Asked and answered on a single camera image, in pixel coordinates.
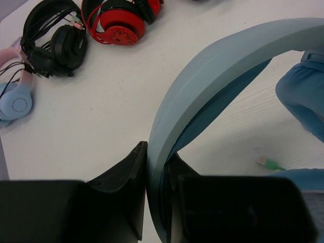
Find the red black headphones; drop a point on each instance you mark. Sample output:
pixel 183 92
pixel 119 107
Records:
pixel 119 22

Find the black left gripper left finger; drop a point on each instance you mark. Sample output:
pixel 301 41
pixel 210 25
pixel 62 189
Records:
pixel 108 208

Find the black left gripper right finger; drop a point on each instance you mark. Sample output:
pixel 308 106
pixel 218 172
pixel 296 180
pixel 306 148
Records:
pixel 201 208

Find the light blue over-ear headphones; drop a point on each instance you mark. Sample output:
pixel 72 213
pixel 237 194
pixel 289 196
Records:
pixel 210 82

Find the pink blue cat-ear headphones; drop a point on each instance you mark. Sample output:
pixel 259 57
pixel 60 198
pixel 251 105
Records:
pixel 16 100

